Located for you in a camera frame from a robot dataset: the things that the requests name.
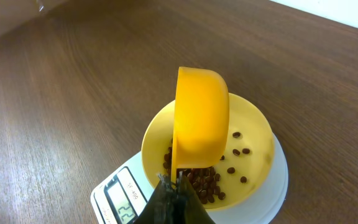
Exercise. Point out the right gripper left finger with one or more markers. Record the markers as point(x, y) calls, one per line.
point(160, 207)

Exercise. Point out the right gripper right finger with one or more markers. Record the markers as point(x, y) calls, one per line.
point(187, 207)

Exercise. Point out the yellow measuring scoop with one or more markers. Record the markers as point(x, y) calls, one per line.
point(201, 119)

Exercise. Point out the red beans in bowl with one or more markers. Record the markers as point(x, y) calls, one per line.
point(217, 185)

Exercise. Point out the white digital kitchen scale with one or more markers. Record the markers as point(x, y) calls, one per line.
point(123, 195)

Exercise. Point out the pale yellow plastic bowl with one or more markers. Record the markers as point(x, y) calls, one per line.
point(248, 128)

